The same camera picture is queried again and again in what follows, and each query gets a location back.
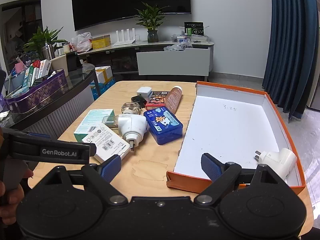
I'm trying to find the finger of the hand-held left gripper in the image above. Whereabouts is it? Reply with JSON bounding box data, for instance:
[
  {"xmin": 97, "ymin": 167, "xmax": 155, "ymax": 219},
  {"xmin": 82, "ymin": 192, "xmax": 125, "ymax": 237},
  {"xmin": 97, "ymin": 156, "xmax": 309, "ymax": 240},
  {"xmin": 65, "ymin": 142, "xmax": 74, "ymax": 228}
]
[{"xmin": 2, "ymin": 128, "xmax": 97, "ymax": 158}]

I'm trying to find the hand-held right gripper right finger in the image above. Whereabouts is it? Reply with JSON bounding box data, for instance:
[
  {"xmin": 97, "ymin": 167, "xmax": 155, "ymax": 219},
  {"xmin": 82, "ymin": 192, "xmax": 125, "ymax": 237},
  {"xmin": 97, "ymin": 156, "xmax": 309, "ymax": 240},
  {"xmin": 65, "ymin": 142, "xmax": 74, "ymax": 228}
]
[{"xmin": 194, "ymin": 152, "xmax": 287, "ymax": 205}]

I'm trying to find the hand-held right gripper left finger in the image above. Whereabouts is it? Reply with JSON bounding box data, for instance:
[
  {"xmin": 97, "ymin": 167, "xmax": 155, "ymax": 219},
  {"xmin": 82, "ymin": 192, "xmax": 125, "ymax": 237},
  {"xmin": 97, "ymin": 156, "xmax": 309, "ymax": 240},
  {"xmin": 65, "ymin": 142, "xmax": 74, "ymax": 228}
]
[{"xmin": 37, "ymin": 154, "xmax": 128, "ymax": 205}]

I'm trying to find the white labelled box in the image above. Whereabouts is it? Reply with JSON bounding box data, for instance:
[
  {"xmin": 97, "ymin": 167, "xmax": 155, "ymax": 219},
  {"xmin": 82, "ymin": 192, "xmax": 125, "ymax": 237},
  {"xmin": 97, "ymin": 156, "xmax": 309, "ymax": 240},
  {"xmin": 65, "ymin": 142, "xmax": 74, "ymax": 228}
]
[{"xmin": 85, "ymin": 123, "xmax": 130, "ymax": 163}]

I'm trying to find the teal cardboard box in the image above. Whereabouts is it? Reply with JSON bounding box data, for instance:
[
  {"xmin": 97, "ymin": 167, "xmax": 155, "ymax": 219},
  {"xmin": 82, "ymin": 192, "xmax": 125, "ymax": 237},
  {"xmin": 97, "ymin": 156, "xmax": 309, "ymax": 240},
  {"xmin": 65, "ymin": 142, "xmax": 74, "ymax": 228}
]
[{"xmin": 73, "ymin": 109, "xmax": 116, "ymax": 142}]

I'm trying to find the orange cardboard box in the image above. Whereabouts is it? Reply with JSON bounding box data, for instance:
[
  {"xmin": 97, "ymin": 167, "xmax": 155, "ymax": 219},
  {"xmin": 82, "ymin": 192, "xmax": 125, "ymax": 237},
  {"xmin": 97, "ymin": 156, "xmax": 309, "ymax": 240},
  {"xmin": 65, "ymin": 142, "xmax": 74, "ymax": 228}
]
[{"xmin": 166, "ymin": 81, "xmax": 307, "ymax": 195}]

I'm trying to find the white plug-in heater with bottle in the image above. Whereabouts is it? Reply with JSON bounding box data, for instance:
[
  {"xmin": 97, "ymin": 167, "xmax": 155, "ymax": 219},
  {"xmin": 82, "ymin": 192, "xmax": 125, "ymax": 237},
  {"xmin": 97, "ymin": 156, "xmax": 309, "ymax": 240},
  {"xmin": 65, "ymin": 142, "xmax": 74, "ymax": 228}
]
[{"xmin": 102, "ymin": 114, "xmax": 148, "ymax": 153}]

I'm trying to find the clear glass jar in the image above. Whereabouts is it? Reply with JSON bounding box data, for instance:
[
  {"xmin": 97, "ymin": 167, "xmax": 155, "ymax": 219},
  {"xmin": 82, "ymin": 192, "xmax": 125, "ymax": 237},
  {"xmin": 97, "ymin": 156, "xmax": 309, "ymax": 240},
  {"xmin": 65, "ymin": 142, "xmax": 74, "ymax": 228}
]
[{"xmin": 121, "ymin": 102, "xmax": 140, "ymax": 115}]

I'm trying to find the blue plastic case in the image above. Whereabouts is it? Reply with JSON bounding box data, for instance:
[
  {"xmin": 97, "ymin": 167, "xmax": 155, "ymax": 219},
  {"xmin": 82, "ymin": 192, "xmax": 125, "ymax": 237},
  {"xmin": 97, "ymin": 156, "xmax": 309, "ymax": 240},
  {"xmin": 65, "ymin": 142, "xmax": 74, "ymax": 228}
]
[{"xmin": 143, "ymin": 107, "xmax": 184, "ymax": 145}]

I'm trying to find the black charger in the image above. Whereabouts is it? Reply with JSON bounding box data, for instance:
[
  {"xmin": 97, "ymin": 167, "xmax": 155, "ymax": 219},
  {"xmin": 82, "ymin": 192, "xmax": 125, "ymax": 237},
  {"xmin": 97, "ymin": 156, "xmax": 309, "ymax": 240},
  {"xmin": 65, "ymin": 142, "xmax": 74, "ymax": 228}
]
[{"xmin": 131, "ymin": 95, "xmax": 147, "ymax": 109}]

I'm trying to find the rose gold bottle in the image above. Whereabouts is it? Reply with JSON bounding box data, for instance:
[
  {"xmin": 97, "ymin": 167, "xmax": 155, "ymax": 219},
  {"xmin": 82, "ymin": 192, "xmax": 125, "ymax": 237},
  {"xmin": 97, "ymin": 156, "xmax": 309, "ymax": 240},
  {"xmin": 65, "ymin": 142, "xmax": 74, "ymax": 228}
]
[{"xmin": 164, "ymin": 86, "xmax": 183, "ymax": 114}]

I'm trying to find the red card box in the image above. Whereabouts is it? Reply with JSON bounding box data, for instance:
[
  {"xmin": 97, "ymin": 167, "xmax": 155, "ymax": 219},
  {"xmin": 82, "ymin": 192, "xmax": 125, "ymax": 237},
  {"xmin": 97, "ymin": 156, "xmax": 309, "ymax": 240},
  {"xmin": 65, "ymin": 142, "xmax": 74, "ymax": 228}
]
[{"xmin": 145, "ymin": 90, "xmax": 168, "ymax": 110}]

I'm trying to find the person's left hand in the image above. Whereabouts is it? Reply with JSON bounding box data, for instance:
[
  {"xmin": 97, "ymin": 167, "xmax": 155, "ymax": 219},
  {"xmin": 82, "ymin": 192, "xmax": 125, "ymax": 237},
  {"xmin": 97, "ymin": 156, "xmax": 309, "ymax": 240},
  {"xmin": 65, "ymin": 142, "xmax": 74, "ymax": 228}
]
[{"xmin": 0, "ymin": 170, "xmax": 34, "ymax": 228}]

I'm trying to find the glass top side table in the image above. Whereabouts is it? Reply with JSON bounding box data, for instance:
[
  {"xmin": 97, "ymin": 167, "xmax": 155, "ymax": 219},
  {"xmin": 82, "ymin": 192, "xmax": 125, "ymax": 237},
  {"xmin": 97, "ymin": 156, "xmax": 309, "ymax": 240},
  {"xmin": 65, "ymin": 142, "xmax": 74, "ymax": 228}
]
[{"xmin": 0, "ymin": 66, "xmax": 102, "ymax": 140}]

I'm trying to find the purple patterned tin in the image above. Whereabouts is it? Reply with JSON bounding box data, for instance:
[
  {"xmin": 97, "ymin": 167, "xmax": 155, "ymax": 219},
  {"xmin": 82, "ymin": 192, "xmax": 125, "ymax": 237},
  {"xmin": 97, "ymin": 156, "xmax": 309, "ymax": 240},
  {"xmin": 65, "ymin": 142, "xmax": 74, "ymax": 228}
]
[{"xmin": 4, "ymin": 69, "xmax": 68, "ymax": 114}]

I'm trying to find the white plug adapter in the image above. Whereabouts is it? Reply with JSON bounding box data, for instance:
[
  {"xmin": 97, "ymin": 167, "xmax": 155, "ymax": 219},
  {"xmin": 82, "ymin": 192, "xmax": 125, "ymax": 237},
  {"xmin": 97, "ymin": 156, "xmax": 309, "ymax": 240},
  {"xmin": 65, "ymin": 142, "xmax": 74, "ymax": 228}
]
[{"xmin": 254, "ymin": 147, "xmax": 298, "ymax": 183}]

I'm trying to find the blue plastic bag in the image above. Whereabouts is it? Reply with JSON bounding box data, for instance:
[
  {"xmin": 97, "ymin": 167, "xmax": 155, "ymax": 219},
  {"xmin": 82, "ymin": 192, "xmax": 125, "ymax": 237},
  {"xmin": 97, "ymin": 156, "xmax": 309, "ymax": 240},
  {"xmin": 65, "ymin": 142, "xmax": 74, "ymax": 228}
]
[{"xmin": 89, "ymin": 79, "xmax": 116, "ymax": 100}]

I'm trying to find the pile of medicine boxes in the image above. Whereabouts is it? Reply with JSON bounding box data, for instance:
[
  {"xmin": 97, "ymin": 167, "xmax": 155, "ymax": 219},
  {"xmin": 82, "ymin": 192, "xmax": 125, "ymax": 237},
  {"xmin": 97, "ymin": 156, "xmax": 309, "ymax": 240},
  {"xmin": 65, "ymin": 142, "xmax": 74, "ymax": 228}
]
[{"xmin": 7, "ymin": 59, "xmax": 53, "ymax": 98}]

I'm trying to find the white and yellow carton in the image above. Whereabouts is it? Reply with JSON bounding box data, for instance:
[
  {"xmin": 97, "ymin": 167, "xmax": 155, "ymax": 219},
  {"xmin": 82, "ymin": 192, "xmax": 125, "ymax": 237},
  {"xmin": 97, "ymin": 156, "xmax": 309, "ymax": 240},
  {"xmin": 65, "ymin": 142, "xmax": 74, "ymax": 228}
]
[{"xmin": 95, "ymin": 66, "xmax": 113, "ymax": 85}]

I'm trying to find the white charger cube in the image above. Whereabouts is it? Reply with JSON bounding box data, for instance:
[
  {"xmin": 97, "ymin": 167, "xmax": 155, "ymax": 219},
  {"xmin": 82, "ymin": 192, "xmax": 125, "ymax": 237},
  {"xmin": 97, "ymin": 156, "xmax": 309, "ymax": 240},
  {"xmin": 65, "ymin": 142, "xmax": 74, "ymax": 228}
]
[{"xmin": 136, "ymin": 86, "xmax": 152, "ymax": 98}]

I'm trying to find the black device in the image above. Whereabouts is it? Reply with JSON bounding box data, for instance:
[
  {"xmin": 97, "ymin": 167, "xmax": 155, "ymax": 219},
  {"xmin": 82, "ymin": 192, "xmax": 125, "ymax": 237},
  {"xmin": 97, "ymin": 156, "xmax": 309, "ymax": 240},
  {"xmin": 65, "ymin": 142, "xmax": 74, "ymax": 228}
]
[{"xmin": 66, "ymin": 51, "xmax": 83, "ymax": 72}]

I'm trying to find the steel cup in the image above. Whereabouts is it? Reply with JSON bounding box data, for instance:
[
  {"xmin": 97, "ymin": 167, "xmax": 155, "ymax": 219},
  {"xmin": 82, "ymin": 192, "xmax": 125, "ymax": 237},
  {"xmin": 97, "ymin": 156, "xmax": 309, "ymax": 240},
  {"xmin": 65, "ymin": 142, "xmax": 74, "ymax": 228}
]
[{"xmin": 42, "ymin": 44, "xmax": 56, "ymax": 60}]

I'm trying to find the television cabinet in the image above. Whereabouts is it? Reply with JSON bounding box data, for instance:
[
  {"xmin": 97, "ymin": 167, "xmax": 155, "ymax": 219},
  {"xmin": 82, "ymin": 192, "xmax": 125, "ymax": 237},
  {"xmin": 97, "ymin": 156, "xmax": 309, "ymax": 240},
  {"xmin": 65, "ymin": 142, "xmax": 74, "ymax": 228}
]
[{"xmin": 75, "ymin": 40, "xmax": 215, "ymax": 77}]

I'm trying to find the white and red plastic bag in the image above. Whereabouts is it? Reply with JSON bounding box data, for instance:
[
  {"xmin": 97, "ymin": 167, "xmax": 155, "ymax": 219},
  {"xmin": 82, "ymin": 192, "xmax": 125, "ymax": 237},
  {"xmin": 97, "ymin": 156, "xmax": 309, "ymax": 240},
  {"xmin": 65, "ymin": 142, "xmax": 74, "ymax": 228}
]
[{"xmin": 70, "ymin": 32, "xmax": 92, "ymax": 53}]

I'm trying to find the leafy green plant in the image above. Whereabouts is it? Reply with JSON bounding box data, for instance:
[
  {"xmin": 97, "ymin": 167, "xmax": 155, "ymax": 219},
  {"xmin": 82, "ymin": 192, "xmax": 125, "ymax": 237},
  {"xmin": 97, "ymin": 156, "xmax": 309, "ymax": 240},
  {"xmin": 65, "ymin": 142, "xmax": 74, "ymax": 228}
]
[{"xmin": 23, "ymin": 26, "xmax": 67, "ymax": 58}]

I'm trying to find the yellow box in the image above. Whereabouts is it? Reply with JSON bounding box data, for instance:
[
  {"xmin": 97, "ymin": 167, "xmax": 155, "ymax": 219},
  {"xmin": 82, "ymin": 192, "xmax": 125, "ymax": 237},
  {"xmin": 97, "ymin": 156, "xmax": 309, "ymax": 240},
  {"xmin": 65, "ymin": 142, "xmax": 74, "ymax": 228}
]
[{"xmin": 91, "ymin": 35, "xmax": 111, "ymax": 50}]

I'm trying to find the white open drawer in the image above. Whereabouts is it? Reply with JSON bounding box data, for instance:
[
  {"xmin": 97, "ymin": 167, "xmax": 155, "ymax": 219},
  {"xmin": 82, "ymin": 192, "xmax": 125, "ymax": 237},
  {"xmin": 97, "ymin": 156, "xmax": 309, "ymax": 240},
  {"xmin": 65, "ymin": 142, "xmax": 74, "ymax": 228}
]
[{"xmin": 136, "ymin": 47, "xmax": 210, "ymax": 76}]

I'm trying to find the white router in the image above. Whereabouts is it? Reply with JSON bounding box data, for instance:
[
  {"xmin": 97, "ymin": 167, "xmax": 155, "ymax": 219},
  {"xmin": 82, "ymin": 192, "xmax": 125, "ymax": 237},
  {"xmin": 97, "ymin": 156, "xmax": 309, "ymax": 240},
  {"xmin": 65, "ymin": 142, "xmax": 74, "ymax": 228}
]
[{"xmin": 112, "ymin": 28, "xmax": 137, "ymax": 47}]

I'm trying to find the clear plastic bag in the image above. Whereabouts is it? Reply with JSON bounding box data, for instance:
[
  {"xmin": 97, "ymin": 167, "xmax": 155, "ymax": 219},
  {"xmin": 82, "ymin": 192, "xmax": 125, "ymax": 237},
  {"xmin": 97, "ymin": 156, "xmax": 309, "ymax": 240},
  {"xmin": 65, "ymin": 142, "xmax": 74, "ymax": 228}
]
[{"xmin": 164, "ymin": 42, "xmax": 193, "ymax": 52}]

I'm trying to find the clear acrylic organizer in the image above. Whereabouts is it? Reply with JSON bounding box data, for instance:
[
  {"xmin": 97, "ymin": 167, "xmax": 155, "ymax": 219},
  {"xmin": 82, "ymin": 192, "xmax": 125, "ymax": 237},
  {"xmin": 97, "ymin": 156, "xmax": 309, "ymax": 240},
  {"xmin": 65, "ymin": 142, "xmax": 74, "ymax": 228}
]
[{"xmin": 171, "ymin": 33, "xmax": 208, "ymax": 43}]

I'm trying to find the green plant in glass vase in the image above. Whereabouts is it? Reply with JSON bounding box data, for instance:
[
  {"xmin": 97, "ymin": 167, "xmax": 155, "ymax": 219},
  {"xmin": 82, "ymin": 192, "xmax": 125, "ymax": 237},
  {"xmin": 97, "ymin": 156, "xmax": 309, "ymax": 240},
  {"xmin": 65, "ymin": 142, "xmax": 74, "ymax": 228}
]
[{"xmin": 135, "ymin": 2, "xmax": 167, "ymax": 43}]

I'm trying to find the black and green box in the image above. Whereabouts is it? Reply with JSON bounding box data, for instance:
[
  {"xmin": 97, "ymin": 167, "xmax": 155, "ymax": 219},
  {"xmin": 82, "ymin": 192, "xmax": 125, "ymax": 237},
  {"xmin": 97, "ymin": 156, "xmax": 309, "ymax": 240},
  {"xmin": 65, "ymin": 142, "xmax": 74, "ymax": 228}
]
[{"xmin": 184, "ymin": 21, "xmax": 205, "ymax": 36}]

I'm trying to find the dark blue curtain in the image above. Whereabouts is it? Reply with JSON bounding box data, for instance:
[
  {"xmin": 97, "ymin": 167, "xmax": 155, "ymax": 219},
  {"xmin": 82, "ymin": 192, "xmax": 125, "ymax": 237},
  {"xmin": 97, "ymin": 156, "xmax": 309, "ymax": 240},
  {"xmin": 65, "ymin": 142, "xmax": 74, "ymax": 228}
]
[{"xmin": 262, "ymin": 0, "xmax": 320, "ymax": 123}]

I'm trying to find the black wall television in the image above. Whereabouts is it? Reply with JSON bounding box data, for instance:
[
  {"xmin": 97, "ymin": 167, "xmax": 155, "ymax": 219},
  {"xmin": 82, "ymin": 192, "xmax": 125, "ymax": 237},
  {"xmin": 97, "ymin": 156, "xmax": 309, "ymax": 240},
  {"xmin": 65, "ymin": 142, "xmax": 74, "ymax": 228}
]
[{"xmin": 71, "ymin": 0, "xmax": 192, "ymax": 32}]

